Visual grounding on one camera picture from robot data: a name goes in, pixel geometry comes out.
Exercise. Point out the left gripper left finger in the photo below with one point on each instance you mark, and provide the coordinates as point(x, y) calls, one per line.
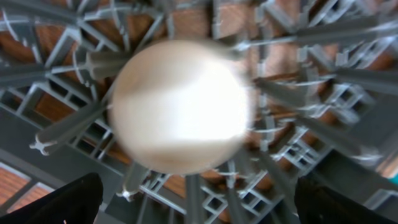
point(77, 202)

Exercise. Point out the small white bowl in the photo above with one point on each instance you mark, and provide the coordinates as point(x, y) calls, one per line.
point(180, 107)

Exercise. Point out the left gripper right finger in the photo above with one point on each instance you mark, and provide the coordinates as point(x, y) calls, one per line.
point(318, 204)

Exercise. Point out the teal plastic tray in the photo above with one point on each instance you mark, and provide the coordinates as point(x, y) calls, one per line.
point(394, 179)

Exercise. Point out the grey plastic dish rack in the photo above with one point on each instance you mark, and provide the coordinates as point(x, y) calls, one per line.
point(309, 70)

